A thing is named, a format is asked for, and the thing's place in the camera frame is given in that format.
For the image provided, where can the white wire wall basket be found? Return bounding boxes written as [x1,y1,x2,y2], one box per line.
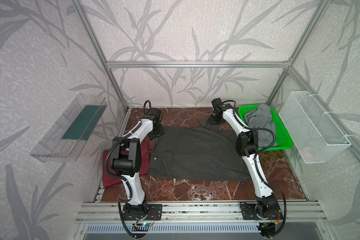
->
[279,91,352,164]

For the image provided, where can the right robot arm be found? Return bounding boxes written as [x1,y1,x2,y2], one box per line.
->
[210,98,286,221]

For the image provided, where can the dark grey striped shirt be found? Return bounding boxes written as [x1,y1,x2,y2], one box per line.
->
[148,118,251,182]

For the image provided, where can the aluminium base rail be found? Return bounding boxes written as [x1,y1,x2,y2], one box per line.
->
[75,201,328,224]

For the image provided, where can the maroon folded shirt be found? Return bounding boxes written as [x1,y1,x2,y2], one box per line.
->
[102,138,150,188]

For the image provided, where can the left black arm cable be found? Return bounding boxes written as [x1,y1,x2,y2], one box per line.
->
[104,99,152,238]

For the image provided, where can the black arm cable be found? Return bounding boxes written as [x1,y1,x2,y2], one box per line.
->
[221,99,288,238]
[104,99,152,238]

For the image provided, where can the aluminium cage frame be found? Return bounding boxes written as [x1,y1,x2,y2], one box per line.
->
[67,1,360,163]

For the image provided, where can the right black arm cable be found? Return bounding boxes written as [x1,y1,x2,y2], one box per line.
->
[221,99,288,238]

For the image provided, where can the light grey shirt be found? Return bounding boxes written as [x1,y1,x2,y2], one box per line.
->
[245,104,276,148]

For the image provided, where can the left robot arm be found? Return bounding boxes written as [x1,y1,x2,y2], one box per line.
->
[105,108,165,221]

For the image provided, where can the green plastic basket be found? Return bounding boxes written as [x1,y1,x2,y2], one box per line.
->
[238,105,293,152]

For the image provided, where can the clear plastic wall bin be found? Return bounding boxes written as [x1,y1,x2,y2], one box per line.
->
[30,94,108,163]

